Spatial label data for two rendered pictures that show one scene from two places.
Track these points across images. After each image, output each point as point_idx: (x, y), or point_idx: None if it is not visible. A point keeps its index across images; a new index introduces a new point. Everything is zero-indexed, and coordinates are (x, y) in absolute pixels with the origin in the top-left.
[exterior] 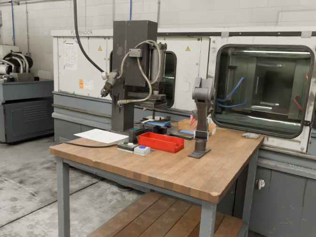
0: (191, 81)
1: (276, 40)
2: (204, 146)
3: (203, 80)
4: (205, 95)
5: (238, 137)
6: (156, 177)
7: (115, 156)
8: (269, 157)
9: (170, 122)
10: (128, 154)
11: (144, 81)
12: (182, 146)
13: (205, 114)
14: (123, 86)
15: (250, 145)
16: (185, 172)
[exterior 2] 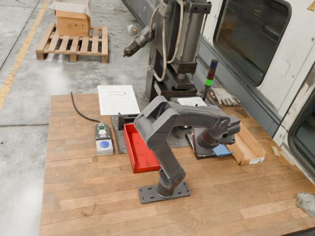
0: (292, 64)
1: None
2: (165, 191)
3: (168, 107)
4: (143, 138)
5: (282, 193)
6: (41, 204)
7: (71, 140)
8: None
9: (234, 109)
10: (88, 144)
11: (166, 55)
12: (157, 167)
13: (159, 158)
14: (155, 49)
15: (272, 226)
16: (82, 218)
